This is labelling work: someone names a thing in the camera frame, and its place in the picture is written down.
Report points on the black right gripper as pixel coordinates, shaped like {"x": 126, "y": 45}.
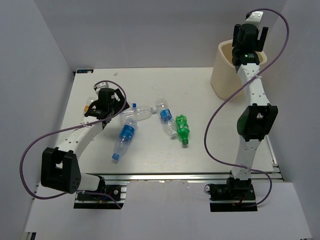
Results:
{"x": 260, "y": 42}

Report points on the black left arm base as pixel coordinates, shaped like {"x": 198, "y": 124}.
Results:
{"x": 113, "y": 198}

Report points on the green soda bottle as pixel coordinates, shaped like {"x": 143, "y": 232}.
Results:
{"x": 183, "y": 130}

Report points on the clear crushed bottle white cap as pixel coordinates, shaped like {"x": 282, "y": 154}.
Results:
{"x": 142, "y": 113}

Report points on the aluminium table edge rail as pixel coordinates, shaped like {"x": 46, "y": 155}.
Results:
{"x": 275, "y": 175}

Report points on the blue table label sticker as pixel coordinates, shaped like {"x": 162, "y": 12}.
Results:
{"x": 84, "y": 71}

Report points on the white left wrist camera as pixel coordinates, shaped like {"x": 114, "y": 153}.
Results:
{"x": 98, "y": 86}

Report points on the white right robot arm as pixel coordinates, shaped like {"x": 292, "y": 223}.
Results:
{"x": 258, "y": 117}

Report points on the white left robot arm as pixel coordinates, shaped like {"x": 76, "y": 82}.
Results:
{"x": 60, "y": 165}

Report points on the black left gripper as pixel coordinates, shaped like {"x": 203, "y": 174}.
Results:
{"x": 119, "y": 104}

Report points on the clear bottle blue label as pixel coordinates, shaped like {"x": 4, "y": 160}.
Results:
{"x": 166, "y": 117}

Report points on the cream plastic bin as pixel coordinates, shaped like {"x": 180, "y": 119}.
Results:
{"x": 224, "y": 79}

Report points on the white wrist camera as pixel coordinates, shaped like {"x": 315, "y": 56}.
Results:
{"x": 98, "y": 86}
{"x": 254, "y": 18}

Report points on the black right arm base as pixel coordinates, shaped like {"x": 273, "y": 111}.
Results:
{"x": 234, "y": 196}

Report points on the large clear bottle blue cap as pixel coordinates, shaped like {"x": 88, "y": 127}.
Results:
{"x": 124, "y": 139}

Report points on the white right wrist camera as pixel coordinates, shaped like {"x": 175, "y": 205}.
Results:
{"x": 254, "y": 18}

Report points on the small clear bottle yellow cap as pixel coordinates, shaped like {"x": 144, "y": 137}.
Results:
{"x": 89, "y": 101}

